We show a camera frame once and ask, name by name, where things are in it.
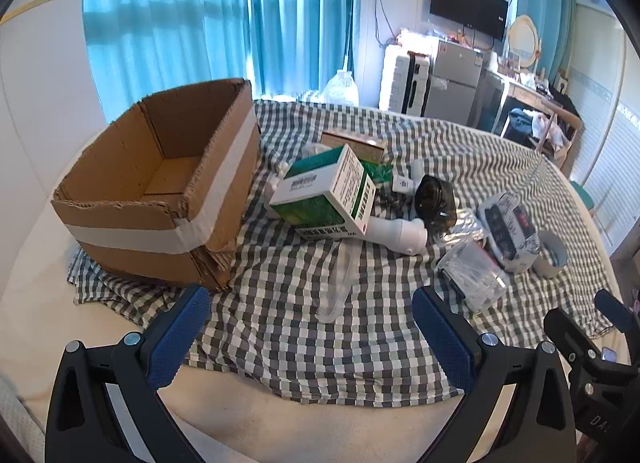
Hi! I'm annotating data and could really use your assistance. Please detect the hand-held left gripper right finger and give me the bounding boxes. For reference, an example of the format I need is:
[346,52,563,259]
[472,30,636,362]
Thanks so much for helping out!
[411,286,583,463]

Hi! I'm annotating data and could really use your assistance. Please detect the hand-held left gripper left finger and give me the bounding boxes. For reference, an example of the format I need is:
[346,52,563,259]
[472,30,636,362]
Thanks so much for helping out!
[46,284,211,463]

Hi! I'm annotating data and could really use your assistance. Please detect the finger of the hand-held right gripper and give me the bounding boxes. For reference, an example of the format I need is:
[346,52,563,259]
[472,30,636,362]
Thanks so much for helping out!
[595,289,640,344]
[544,308,608,373]

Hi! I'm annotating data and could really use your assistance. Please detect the brown cardboard box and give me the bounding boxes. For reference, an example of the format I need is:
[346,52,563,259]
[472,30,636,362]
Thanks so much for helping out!
[50,78,263,293]

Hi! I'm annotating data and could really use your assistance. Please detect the white nozzle bottle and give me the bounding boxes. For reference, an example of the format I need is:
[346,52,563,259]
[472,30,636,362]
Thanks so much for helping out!
[360,217,428,255]

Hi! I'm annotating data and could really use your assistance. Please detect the clear plastic bag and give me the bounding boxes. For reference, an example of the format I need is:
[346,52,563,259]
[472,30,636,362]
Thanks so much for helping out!
[322,69,360,107]
[436,240,510,315]

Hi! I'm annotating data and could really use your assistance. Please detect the grey tape roll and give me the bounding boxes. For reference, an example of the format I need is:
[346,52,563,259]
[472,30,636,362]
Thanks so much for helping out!
[531,230,568,279]

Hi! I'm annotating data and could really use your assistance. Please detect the clear plastic comb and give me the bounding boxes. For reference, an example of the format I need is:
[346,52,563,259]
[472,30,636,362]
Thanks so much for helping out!
[316,243,361,321]

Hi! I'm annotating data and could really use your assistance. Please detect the teal stool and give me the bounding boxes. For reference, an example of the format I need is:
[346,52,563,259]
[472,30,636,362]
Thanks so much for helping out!
[570,180,596,216]

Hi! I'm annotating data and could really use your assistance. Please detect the silver foil packet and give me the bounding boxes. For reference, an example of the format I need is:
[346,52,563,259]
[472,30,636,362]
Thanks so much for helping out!
[435,208,488,246]

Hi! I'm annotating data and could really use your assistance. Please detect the grey white checkered cloth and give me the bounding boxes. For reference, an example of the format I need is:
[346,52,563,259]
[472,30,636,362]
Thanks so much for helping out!
[67,98,623,406]

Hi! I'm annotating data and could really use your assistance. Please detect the grey printed packet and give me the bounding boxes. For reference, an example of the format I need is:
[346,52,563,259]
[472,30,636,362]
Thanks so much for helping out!
[477,191,541,274]

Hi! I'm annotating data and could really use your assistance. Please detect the black round container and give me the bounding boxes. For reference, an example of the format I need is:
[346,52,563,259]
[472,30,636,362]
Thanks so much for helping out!
[414,174,457,234]

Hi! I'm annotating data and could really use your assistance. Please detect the green packet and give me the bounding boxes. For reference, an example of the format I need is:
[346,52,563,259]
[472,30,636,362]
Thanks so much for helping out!
[362,160,396,188]

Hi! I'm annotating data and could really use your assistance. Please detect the white plastic bag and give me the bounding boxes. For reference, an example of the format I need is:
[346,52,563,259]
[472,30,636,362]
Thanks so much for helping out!
[530,110,571,154]

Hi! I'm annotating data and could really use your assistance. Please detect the green white medicine box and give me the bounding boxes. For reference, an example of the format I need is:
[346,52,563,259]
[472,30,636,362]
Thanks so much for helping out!
[269,144,377,240]

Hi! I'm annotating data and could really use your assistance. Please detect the dark blue clothes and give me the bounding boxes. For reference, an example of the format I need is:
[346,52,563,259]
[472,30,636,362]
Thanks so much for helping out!
[507,109,543,144]

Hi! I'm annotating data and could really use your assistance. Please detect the flat brown kraft box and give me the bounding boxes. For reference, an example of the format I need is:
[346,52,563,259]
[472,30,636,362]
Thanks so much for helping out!
[320,130,388,164]

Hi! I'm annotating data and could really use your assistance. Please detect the wooden dressing table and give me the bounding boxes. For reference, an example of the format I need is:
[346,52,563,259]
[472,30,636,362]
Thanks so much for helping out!
[482,68,583,174]

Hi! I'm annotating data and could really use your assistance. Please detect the grey fridge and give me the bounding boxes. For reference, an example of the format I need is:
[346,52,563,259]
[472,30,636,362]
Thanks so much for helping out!
[425,38,488,128]

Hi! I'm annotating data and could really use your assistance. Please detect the white suitcase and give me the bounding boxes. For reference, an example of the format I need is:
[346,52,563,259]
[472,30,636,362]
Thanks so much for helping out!
[378,45,432,116]

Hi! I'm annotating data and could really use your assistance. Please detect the oval mirror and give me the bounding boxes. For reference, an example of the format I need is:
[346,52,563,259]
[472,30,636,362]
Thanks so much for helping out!
[507,14,542,68]

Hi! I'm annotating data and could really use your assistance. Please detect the white bag on suitcase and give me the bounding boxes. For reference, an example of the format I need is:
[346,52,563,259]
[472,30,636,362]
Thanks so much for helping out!
[400,29,436,54]

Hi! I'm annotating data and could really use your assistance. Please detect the narrow blue curtain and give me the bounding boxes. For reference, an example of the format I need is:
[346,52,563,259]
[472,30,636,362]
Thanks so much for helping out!
[515,0,578,78]

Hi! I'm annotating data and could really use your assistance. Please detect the wide blue curtain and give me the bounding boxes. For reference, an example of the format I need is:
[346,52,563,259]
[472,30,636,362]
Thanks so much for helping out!
[81,0,363,124]

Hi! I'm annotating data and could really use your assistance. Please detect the wall cable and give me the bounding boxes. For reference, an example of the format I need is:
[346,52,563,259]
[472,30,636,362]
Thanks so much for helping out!
[374,0,401,48]

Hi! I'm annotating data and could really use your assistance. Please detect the black wall television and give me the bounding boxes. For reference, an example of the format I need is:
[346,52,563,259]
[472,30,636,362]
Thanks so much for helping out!
[430,0,510,41]

